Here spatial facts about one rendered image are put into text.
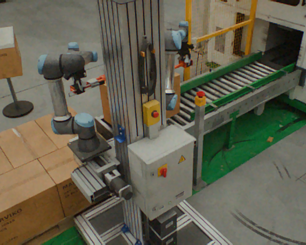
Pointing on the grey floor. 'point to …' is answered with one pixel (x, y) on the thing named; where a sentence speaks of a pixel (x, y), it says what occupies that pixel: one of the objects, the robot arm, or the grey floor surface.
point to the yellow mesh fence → (221, 30)
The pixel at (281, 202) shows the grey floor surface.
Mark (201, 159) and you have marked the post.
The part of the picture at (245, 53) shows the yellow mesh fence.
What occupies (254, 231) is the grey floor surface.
